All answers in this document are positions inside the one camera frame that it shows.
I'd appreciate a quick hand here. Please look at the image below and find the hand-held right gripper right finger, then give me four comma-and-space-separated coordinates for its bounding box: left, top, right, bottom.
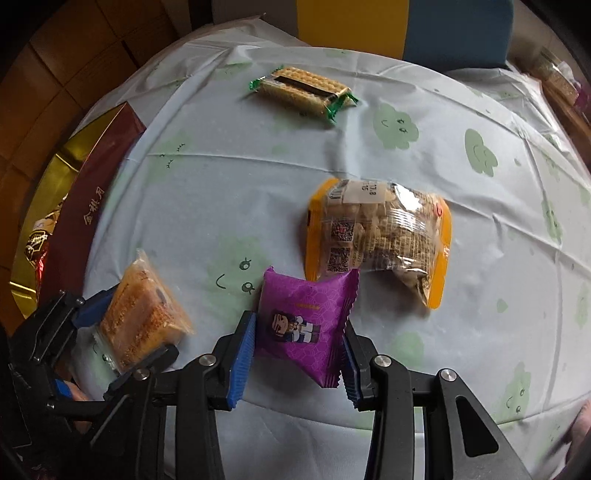
339, 319, 532, 480

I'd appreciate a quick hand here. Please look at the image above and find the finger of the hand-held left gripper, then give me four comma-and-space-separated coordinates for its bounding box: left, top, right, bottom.
102, 344, 181, 401
73, 284, 123, 330

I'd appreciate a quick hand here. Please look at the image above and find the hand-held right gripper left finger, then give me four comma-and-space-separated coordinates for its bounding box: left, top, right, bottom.
60, 311, 257, 480

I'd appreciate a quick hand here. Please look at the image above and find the brown pastry packet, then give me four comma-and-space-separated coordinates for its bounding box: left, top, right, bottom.
92, 249, 195, 374

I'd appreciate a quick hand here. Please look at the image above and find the purple snack packet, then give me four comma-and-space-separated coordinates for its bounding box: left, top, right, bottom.
254, 267, 361, 388

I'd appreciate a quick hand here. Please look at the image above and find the maroon gift box gold inside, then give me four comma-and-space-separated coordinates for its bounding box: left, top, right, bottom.
9, 102, 147, 319

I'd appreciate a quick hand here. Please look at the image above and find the person's left hand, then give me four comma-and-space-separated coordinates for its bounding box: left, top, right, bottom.
65, 383, 95, 435

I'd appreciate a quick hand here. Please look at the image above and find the white red snack packet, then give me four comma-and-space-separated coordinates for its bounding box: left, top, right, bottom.
30, 210, 63, 236

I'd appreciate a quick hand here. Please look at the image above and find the orange clear snack bag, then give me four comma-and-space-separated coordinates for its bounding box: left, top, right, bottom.
305, 178, 455, 310

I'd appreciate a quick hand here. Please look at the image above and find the cloud print light blue tablecloth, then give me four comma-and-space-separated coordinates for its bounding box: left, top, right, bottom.
69, 14, 591, 480

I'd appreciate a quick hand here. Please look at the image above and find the pink cloth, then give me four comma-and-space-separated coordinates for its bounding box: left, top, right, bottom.
564, 399, 591, 478

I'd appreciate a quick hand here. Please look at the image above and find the cracker packet with green ends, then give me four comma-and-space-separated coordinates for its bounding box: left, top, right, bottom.
249, 66, 360, 125

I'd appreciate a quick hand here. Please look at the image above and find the wooden nightstand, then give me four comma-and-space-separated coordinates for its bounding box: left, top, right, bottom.
545, 83, 591, 153

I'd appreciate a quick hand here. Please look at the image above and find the patterned tissue box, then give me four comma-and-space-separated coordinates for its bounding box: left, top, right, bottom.
529, 46, 580, 104

